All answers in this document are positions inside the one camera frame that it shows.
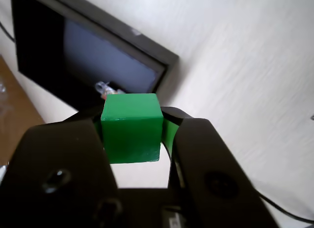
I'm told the black hooded gripper finger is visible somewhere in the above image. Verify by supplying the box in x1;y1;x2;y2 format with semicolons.
160;106;282;228

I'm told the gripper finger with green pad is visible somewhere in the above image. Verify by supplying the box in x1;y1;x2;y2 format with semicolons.
0;107;120;228

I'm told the green cube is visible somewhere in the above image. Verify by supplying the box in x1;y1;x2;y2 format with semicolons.
100;93;164;164

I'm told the cardboard box with white label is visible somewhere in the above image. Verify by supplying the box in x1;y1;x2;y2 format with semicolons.
0;55;46;166

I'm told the black box inner tray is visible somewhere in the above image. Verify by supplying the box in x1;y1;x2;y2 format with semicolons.
11;0;170;115

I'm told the black open box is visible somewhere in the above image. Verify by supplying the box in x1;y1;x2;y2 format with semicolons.
44;0;181;111

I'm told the colourful candy in clear wrapper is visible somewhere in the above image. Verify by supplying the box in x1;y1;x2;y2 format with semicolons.
95;81;125;100

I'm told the black power cable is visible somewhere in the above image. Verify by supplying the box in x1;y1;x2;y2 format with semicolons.
160;141;314;224

